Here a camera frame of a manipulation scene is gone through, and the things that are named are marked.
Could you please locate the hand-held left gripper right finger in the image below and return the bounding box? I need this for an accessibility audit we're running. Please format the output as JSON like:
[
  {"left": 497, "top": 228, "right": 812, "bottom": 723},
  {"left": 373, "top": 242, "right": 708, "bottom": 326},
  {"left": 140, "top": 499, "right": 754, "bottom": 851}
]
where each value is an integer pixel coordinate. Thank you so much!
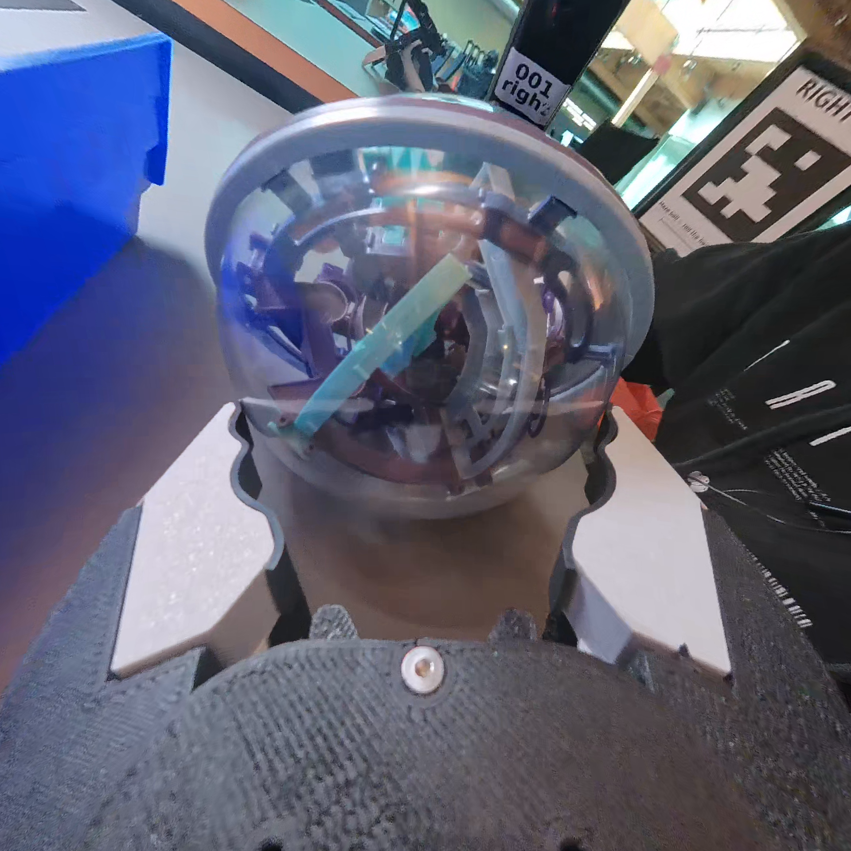
[{"left": 546, "top": 406, "right": 735, "bottom": 679}]

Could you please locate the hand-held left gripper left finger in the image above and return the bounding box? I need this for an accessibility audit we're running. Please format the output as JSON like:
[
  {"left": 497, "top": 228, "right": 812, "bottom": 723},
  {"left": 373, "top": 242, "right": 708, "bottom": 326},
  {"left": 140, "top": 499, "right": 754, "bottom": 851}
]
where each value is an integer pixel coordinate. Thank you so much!
[{"left": 113, "top": 406, "right": 309, "bottom": 679}]

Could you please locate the clear plastic maze ball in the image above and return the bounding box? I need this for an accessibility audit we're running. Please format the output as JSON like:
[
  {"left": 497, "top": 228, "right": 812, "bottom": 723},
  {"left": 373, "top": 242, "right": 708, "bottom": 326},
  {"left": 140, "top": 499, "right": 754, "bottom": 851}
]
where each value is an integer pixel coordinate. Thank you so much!
[{"left": 204, "top": 94, "right": 655, "bottom": 517}]

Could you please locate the blue plastic bin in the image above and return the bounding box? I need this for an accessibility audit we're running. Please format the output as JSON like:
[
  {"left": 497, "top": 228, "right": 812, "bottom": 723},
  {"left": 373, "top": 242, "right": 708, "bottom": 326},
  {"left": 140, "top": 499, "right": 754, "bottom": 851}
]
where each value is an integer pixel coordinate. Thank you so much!
[{"left": 0, "top": 36, "right": 174, "bottom": 367}]

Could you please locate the spare hand-held gripper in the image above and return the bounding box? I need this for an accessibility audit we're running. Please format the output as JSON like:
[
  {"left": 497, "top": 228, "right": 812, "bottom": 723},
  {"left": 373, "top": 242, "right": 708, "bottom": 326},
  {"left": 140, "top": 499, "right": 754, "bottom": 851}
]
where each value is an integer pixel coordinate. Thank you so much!
[{"left": 386, "top": 0, "right": 453, "bottom": 81}]

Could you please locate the black backpack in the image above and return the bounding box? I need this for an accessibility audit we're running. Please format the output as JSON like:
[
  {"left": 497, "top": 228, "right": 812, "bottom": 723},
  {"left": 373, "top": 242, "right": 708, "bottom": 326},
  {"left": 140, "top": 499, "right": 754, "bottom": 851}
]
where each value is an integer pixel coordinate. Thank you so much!
[{"left": 659, "top": 320, "right": 851, "bottom": 666}]

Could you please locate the orange traffic cone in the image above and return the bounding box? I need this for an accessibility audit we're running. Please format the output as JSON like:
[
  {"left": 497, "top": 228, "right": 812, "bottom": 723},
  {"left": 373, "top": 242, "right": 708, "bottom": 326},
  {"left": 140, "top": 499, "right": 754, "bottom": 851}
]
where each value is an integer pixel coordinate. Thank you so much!
[{"left": 615, "top": 379, "right": 663, "bottom": 440}]

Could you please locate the black-framed marker sign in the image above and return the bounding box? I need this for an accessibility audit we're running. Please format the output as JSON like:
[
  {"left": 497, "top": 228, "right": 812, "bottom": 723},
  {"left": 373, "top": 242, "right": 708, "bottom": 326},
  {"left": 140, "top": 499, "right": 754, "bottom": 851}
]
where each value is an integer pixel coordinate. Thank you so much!
[{"left": 639, "top": 54, "right": 851, "bottom": 256}]

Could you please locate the long pale desk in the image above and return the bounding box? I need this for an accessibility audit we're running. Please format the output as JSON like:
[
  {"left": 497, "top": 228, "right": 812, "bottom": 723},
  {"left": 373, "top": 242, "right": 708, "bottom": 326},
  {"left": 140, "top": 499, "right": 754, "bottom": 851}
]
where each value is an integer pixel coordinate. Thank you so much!
[{"left": 113, "top": 0, "right": 519, "bottom": 114}]

